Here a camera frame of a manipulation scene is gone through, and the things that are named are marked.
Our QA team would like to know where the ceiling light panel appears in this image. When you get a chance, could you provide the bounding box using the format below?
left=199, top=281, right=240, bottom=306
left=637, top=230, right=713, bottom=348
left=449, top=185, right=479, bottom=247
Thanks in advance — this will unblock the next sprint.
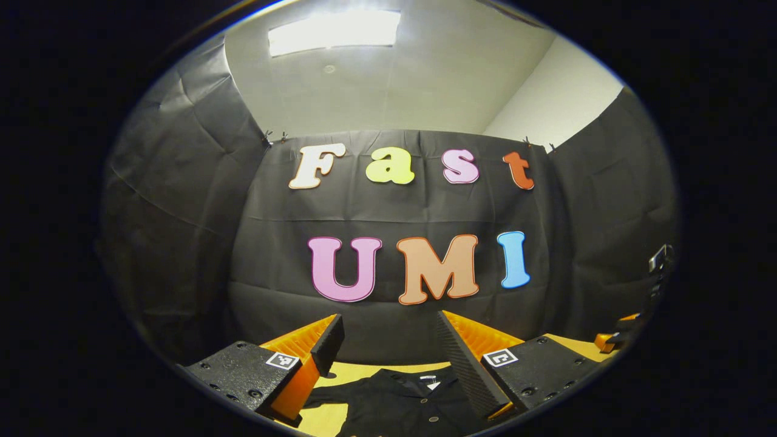
left=268, top=8, right=401, bottom=57

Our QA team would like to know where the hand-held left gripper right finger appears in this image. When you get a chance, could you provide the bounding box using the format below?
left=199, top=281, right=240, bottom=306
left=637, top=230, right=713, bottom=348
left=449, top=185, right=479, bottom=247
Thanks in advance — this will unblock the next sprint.
left=436, top=311, right=603, bottom=421

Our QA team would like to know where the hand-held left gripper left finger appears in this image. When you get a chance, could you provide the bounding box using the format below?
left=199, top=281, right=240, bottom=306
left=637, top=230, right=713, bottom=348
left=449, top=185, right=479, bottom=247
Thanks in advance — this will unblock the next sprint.
left=182, top=314, right=345, bottom=427

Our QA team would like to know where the black backdrop cloth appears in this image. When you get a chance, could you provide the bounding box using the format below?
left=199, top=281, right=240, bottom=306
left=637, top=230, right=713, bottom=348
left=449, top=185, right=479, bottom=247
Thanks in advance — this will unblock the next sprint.
left=100, top=36, right=677, bottom=365

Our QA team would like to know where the black collared button shirt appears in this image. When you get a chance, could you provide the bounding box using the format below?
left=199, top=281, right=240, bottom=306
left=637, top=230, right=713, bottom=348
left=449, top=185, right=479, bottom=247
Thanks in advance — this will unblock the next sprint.
left=302, top=366, right=486, bottom=437

